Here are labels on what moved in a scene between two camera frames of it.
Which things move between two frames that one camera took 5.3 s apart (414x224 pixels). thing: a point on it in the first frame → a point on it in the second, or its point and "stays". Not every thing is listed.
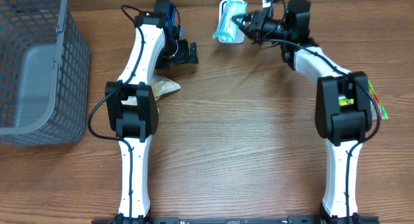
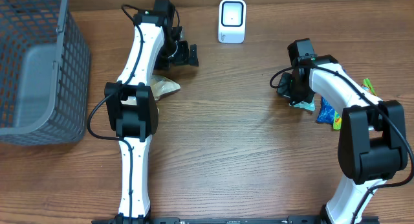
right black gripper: (253, 19) → (308, 95)
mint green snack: (227, 28) → (304, 105)
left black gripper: (184, 56) stays
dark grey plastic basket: (45, 70) stays
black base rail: (234, 220) stays
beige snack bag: (161, 86) stays
